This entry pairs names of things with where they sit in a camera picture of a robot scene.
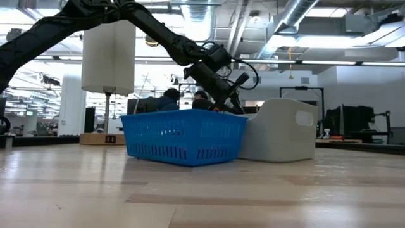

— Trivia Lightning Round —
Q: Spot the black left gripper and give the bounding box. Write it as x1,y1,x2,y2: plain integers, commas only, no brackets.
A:
183,61,246,115

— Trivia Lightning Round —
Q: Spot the person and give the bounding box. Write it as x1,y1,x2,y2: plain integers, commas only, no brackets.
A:
146,87,182,112
191,90,216,111

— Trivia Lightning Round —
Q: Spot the blue plastic basket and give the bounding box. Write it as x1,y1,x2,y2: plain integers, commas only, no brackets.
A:
120,108,249,167

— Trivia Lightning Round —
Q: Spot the grey plastic bin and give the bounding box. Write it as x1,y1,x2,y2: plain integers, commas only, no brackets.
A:
237,97,320,163

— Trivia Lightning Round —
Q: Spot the black monitor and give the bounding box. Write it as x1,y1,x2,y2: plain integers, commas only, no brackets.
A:
127,97,160,115

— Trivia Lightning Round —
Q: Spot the black hanging ceiling device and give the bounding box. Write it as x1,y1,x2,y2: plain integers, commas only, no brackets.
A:
5,27,25,42
144,34,159,48

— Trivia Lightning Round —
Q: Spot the white shade lamp wooden base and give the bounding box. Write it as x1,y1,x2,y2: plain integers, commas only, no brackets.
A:
78,19,137,146

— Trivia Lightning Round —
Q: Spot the black workstation equipment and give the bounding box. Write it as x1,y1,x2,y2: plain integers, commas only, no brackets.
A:
324,104,394,142

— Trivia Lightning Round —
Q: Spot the black speaker box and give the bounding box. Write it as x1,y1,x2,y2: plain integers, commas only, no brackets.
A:
84,106,96,134

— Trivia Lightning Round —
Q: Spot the white pillar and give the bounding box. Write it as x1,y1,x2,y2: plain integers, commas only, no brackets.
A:
58,73,87,137

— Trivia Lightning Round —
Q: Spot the black left wrist camera cable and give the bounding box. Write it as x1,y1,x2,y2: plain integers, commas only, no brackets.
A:
221,41,260,91

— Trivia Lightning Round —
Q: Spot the black rig frame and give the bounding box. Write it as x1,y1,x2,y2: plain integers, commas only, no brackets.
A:
279,85,325,127
178,82,199,110

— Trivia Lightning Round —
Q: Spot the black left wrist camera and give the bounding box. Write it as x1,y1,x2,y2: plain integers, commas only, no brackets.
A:
202,42,233,72

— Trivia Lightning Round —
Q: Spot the yellow hanging cord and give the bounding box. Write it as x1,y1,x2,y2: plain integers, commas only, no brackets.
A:
287,46,294,80

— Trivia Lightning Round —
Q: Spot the silver slanted air duct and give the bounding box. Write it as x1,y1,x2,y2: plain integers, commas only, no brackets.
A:
252,0,320,61

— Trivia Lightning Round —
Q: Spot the black aluminium table frame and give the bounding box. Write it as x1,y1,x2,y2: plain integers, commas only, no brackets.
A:
0,135,405,156

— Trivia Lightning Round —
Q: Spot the black cable loop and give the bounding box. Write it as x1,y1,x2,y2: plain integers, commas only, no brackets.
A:
0,115,12,136

